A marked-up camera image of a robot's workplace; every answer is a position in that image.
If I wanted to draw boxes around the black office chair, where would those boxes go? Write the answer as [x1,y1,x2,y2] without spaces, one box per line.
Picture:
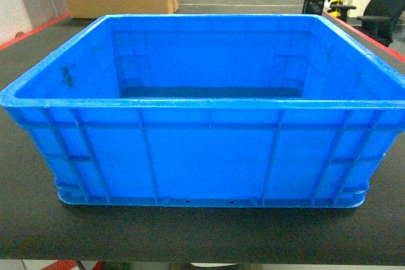
[328,0,405,48]

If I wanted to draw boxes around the large blue plastic crate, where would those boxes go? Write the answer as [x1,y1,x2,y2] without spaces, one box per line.
[1,14,404,208]

